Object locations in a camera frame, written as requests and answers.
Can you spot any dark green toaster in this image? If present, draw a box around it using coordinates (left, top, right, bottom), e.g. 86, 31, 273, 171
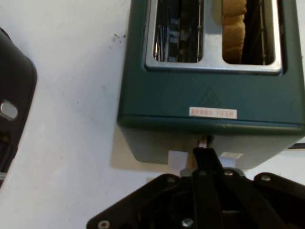
116, 0, 305, 171

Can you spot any brown bread slice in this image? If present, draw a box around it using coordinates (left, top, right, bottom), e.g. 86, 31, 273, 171
221, 0, 248, 65

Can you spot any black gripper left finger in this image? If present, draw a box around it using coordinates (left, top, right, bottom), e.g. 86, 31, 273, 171
86, 147, 219, 229

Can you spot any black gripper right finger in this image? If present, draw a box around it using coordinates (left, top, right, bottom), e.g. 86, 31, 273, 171
209, 147, 305, 229

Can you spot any black coffee machine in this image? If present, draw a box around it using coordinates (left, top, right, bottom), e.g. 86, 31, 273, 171
0, 26, 38, 189

